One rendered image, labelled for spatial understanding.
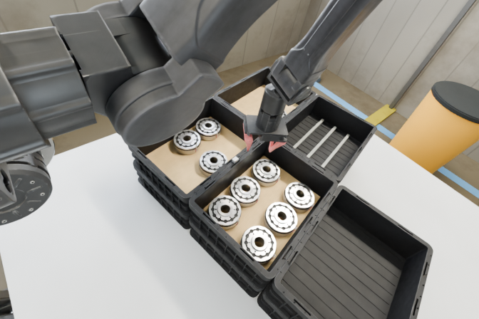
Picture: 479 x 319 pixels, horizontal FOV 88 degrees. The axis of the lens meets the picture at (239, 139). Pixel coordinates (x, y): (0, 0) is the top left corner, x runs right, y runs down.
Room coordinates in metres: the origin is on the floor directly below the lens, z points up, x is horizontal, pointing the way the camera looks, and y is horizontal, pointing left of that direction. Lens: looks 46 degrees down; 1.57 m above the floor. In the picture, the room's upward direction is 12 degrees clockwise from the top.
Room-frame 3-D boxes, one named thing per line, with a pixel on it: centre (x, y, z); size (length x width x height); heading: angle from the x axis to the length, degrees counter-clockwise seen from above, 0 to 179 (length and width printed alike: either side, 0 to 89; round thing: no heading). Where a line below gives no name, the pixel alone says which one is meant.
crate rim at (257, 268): (0.42, -0.12, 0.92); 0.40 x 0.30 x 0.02; 148
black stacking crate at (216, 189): (0.42, -0.12, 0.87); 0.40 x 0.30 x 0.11; 148
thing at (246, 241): (0.29, -0.12, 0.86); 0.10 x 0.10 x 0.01
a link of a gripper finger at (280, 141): (0.47, -0.08, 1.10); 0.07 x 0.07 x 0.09; 12
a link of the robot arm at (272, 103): (0.47, -0.06, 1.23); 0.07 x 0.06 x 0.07; 138
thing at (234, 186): (0.46, -0.05, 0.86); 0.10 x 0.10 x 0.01
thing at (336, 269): (0.26, -0.38, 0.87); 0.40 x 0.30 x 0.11; 148
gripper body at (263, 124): (0.47, -0.06, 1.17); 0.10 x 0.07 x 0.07; 102
